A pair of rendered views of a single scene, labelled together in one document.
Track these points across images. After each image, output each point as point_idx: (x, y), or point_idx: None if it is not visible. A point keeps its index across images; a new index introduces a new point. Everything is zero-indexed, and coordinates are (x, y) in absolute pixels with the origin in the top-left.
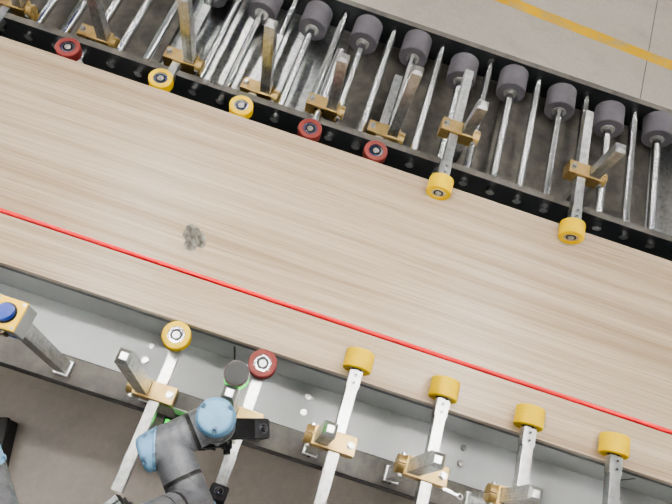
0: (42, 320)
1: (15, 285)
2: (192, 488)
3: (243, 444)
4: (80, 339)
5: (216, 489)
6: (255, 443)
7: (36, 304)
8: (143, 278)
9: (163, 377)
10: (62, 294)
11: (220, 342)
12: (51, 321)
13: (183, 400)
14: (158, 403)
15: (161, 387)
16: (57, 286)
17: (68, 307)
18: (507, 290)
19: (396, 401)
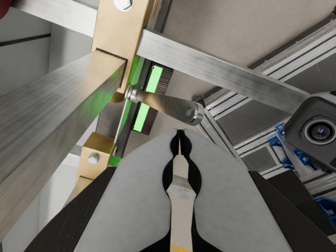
0: (58, 207)
1: (34, 226)
2: None
3: (165, 22)
4: (67, 184)
5: (314, 138)
6: (167, 2)
7: (47, 210)
8: None
9: (71, 160)
10: (20, 218)
11: (0, 70)
12: (57, 202)
13: (109, 110)
14: (109, 166)
15: (85, 166)
16: (2, 240)
17: (42, 193)
18: None
19: None
